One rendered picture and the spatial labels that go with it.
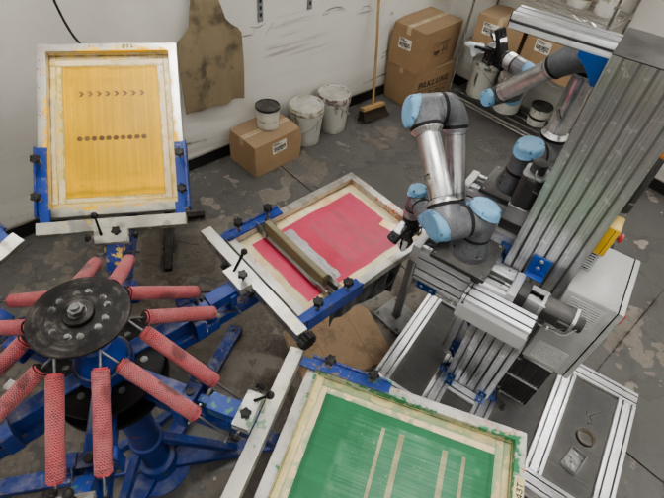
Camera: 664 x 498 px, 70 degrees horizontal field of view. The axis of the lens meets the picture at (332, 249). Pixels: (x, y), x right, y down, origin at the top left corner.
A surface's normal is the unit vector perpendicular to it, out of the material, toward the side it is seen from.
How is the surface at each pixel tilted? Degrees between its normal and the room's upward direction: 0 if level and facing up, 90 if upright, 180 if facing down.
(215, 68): 89
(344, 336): 0
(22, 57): 90
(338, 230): 1
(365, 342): 0
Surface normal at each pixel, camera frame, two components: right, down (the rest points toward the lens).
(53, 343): 0.07, -0.68
